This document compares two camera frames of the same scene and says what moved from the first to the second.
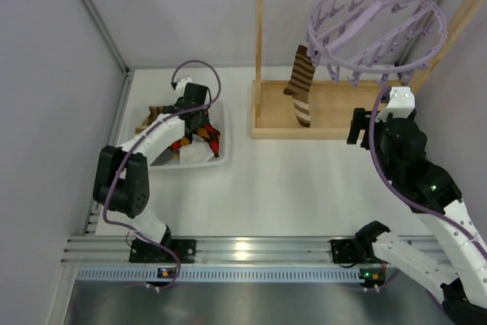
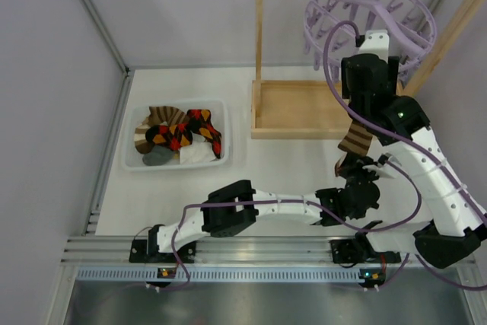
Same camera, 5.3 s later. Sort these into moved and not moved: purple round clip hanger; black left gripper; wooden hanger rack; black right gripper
Moved: black right gripper; purple round clip hanger; black left gripper
Not moved: wooden hanger rack
